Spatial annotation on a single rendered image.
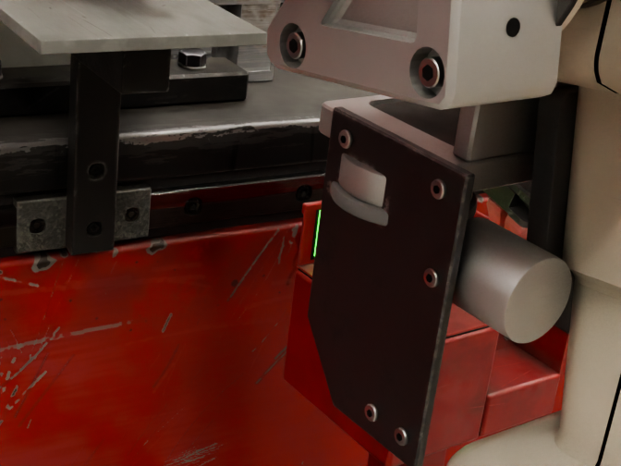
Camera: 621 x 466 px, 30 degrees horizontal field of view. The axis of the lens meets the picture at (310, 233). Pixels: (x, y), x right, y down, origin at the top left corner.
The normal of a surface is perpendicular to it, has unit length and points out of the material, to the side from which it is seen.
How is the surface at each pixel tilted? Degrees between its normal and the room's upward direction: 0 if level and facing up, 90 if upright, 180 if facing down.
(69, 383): 90
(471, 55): 82
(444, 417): 90
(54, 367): 90
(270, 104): 0
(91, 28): 0
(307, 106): 0
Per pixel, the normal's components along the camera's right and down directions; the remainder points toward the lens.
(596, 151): -0.80, 0.15
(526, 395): 0.57, 0.39
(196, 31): 0.11, -0.91
